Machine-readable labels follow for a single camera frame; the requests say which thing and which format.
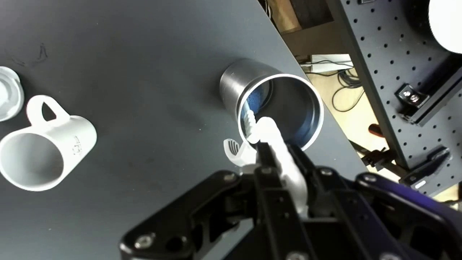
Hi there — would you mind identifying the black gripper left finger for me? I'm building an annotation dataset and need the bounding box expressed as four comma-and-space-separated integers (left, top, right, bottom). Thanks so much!
118, 142, 312, 260

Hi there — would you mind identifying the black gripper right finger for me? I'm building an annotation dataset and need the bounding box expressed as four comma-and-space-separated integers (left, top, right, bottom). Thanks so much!
287, 143, 462, 260

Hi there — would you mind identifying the white plastic hook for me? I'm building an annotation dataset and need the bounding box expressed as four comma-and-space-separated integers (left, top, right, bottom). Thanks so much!
222, 91, 310, 220

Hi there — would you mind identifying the silver metal flask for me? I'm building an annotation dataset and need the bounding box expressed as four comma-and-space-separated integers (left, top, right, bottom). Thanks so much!
218, 57, 325, 152

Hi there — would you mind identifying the black clamp tool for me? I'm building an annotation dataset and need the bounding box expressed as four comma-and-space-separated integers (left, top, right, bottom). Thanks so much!
359, 143, 452, 188

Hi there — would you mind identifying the grey perforated board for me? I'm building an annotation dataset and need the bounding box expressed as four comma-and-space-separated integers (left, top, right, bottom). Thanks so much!
326, 0, 462, 200

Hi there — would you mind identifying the white power strip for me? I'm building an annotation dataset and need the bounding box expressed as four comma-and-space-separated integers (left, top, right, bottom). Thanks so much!
307, 52, 355, 75

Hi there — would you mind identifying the white ceramic mug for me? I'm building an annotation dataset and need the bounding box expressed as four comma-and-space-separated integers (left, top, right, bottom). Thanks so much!
0, 94, 98, 194

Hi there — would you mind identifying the clear glass lid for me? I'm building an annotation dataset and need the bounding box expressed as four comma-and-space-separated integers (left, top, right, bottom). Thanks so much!
0, 65, 26, 123

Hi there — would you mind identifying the black rail bracket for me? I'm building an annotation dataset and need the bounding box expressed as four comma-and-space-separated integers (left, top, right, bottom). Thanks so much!
394, 62, 462, 127

